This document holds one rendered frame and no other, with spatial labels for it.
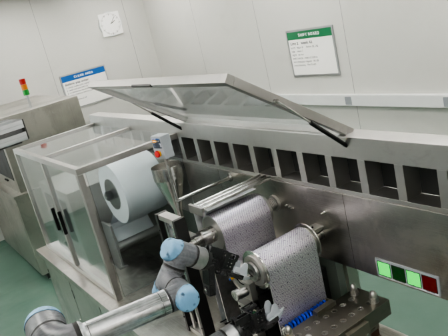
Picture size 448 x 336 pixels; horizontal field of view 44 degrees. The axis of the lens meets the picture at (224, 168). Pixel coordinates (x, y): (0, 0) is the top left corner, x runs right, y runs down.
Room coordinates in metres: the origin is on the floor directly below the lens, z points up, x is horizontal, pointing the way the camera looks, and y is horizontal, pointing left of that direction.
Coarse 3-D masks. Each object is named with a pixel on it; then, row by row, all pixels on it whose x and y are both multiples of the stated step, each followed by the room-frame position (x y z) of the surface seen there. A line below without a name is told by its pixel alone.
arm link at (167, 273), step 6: (162, 264) 1.65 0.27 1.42; (162, 270) 1.63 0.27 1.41; (168, 270) 1.61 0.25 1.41; (174, 270) 1.61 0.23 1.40; (180, 270) 1.62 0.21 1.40; (162, 276) 1.61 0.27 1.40; (168, 276) 1.59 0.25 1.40; (174, 276) 1.58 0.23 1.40; (180, 276) 1.59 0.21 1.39; (156, 282) 1.62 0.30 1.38; (162, 282) 1.59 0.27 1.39; (156, 288) 1.60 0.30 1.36; (162, 288) 1.58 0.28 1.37
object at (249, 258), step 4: (304, 228) 1.91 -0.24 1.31; (312, 236) 1.87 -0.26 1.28; (316, 244) 1.86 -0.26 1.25; (248, 256) 1.79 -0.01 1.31; (252, 256) 1.78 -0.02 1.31; (244, 260) 1.82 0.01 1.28; (248, 260) 1.80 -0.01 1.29; (252, 260) 1.77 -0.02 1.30; (256, 260) 1.76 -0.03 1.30; (256, 264) 1.76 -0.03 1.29; (260, 264) 1.75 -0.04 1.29; (260, 268) 1.74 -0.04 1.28; (260, 272) 1.75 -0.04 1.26; (264, 272) 1.74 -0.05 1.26; (264, 276) 1.73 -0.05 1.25; (260, 280) 1.76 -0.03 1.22; (264, 280) 1.74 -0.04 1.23; (256, 284) 1.78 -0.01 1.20; (260, 284) 1.76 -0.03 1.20
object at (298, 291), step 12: (312, 264) 1.84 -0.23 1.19; (288, 276) 1.78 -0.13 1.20; (300, 276) 1.80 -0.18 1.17; (312, 276) 1.83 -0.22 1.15; (276, 288) 1.75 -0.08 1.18; (288, 288) 1.77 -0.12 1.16; (300, 288) 1.80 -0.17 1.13; (312, 288) 1.83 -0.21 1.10; (324, 288) 1.85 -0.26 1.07; (276, 300) 1.74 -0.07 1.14; (288, 300) 1.77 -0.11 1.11; (300, 300) 1.79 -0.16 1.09; (312, 300) 1.82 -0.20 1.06; (288, 312) 1.76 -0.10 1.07; (300, 312) 1.79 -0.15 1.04
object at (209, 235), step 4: (208, 228) 1.99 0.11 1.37; (212, 228) 1.99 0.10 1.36; (200, 232) 1.97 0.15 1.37; (204, 232) 1.97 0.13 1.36; (208, 232) 1.97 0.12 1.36; (212, 232) 1.98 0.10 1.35; (216, 232) 1.98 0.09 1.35; (196, 236) 2.00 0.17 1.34; (204, 236) 1.95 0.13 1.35; (208, 236) 1.96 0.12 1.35; (212, 236) 1.96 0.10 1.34; (216, 236) 1.97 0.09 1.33; (204, 240) 1.95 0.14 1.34; (208, 240) 1.95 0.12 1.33; (212, 240) 1.96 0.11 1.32; (216, 240) 1.98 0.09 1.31; (204, 244) 1.96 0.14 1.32; (208, 244) 1.96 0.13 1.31
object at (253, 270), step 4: (248, 264) 1.78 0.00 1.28; (252, 264) 1.77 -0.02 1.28; (248, 268) 1.78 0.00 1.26; (252, 268) 1.76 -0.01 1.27; (256, 268) 1.75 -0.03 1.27; (248, 272) 1.79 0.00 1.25; (252, 272) 1.77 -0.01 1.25; (256, 272) 1.75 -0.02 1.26; (252, 276) 1.78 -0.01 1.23; (256, 276) 1.75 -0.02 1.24; (260, 276) 1.75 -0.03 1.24; (252, 280) 1.78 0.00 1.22; (256, 280) 1.76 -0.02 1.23
